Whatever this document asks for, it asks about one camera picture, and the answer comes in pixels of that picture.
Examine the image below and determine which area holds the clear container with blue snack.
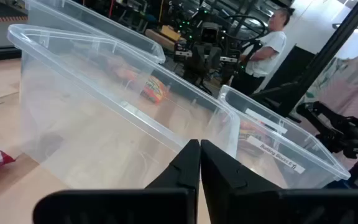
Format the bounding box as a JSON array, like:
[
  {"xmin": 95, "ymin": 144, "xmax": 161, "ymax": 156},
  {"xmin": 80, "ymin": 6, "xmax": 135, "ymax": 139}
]
[{"xmin": 218, "ymin": 84, "xmax": 351, "ymax": 190}]

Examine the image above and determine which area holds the pale patterned cloth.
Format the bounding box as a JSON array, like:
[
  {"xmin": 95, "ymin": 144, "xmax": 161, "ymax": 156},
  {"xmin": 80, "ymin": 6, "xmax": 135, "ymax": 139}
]
[{"xmin": 293, "ymin": 55, "xmax": 358, "ymax": 125}]

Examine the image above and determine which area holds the clear plastic bin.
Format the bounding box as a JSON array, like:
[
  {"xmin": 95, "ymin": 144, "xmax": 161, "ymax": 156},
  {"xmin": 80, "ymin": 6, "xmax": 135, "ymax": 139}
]
[
  {"xmin": 23, "ymin": 0, "xmax": 167, "ymax": 65},
  {"xmin": 6, "ymin": 24, "xmax": 241, "ymax": 190}
]

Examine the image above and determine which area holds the person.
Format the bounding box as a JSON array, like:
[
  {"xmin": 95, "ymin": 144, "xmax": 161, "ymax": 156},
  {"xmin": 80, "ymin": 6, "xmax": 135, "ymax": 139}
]
[{"xmin": 230, "ymin": 7, "xmax": 293, "ymax": 96}]

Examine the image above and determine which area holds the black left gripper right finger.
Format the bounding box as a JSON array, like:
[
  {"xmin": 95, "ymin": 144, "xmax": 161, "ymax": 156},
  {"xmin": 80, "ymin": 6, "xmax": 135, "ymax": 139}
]
[{"xmin": 200, "ymin": 139, "xmax": 358, "ymax": 224}]

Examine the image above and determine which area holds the black partition panel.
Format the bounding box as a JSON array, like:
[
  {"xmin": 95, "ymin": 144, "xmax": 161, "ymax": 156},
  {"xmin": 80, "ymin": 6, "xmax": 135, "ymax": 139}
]
[{"xmin": 264, "ymin": 45, "xmax": 316, "ymax": 93}]

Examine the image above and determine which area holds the tan cardboard box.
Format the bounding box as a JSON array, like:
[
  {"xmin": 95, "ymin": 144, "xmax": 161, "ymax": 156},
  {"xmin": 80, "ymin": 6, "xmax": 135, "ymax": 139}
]
[{"xmin": 160, "ymin": 24, "xmax": 182, "ymax": 42}]

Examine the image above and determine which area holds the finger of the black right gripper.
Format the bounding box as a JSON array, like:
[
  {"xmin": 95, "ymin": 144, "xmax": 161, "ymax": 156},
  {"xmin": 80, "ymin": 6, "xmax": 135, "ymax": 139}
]
[
  {"xmin": 208, "ymin": 45, "xmax": 223, "ymax": 72},
  {"xmin": 190, "ymin": 44, "xmax": 207, "ymax": 75}
]

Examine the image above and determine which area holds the orange Maruchan noodle packet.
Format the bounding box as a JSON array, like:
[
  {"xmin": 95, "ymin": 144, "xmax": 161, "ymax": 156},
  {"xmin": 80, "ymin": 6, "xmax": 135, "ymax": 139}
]
[
  {"xmin": 104, "ymin": 60, "xmax": 139, "ymax": 90},
  {"xmin": 140, "ymin": 76, "xmax": 167, "ymax": 105}
]

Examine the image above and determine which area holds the black aluminium rig frame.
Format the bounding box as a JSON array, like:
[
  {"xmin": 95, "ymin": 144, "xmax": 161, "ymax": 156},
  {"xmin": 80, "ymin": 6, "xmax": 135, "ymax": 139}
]
[{"xmin": 250, "ymin": 0, "xmax": 358, "ymax": 122}]

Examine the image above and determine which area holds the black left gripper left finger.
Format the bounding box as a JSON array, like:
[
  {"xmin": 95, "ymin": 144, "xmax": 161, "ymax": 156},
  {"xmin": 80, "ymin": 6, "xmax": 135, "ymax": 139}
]
[{"xmin": 32, "ymin": 139, "xmax": 201, "ymax": 224}]

